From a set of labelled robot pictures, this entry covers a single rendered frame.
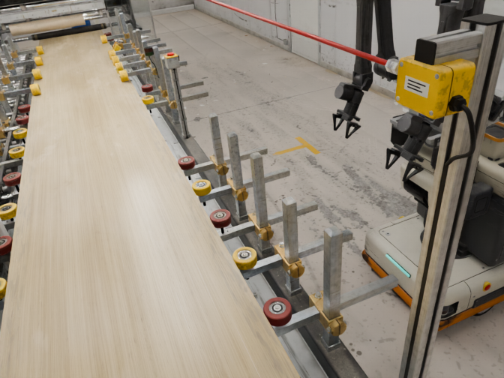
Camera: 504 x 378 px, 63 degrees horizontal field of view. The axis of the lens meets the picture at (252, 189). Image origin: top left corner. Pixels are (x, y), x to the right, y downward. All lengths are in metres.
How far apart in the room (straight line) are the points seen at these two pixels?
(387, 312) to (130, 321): 1.53
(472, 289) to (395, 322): 0.42
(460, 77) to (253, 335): 0.85
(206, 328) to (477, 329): 1.62
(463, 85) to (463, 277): 1.81
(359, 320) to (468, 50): 1.94
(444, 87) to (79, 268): 1.27
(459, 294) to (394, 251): 0.38
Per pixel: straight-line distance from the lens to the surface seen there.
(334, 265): 1.12
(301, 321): 1.28
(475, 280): 2.31
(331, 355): 1.37
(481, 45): 0.58
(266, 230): 1.59
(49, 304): 1.45
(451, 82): 0.53
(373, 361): 2.23
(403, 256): 2.34
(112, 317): 1.31
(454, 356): 2.34
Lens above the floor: 1.82
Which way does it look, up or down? 33 degrees down
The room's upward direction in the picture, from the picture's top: 6 degrees counter-clockwise
